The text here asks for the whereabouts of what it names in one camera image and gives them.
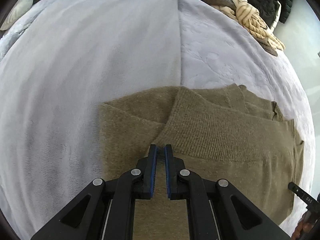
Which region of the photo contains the person right hand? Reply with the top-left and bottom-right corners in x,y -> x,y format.
291,211 -> 319,239

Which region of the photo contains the smooth lavender duvet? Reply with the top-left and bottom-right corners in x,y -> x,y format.
1,0 -> 181,239

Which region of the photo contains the cream striped knit garment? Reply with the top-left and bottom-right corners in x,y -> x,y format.
214,0 -> 285,56

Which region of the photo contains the olive green knit sweater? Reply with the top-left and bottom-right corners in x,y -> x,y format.
99,84 -> 304,239

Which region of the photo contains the round white pleated cushion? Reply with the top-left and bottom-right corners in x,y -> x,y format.
1,0 -> 33,31

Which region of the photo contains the lavender embossed bed blanket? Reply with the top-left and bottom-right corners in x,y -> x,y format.
178,0 -> 316,192

